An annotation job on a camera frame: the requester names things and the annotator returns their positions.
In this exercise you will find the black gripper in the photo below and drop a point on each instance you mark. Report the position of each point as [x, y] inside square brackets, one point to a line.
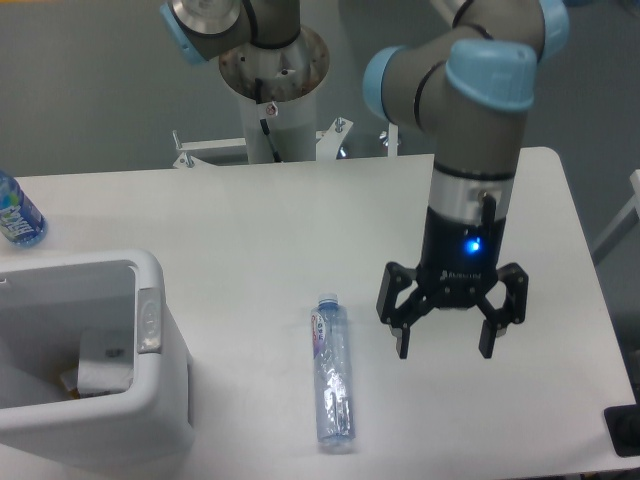
[455, 256]

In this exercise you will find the clear crushed plastic bottle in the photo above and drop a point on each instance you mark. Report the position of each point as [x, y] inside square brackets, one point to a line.
[332, 375]

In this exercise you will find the white plastic wrapper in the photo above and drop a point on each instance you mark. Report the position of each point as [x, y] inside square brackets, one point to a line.
[106, 362]

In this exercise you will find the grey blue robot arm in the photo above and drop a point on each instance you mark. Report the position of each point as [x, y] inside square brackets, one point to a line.
[471, 88]

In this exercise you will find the white plastic trash can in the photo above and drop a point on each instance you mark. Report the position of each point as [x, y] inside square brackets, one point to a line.
[46, 304]

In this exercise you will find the black clamp at table edge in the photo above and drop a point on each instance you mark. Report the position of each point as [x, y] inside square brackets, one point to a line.
[623, 426]

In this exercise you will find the blue labelled water bottle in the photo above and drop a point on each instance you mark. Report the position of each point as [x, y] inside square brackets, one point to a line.
[22, 224]

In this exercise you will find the white frame at right edge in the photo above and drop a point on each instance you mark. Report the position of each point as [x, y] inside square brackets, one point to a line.
[619, 226]

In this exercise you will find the white metal base frame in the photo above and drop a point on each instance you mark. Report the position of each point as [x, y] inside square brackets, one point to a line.
[269, 142]

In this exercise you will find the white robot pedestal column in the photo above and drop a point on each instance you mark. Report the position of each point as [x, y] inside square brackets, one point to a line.
[276, 91]

